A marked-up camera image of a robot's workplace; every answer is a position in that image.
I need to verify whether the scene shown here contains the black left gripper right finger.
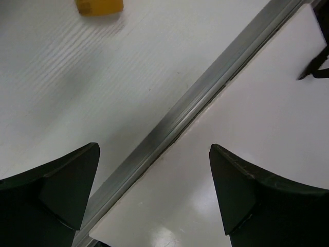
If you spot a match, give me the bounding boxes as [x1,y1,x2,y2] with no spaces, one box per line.
[209,144,328,246]

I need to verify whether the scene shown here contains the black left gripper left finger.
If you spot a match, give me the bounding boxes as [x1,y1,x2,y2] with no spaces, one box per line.
[1,143,100,247]

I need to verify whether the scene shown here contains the aluminium table edge rail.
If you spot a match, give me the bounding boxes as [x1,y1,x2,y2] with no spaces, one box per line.
[73,1,305,246]

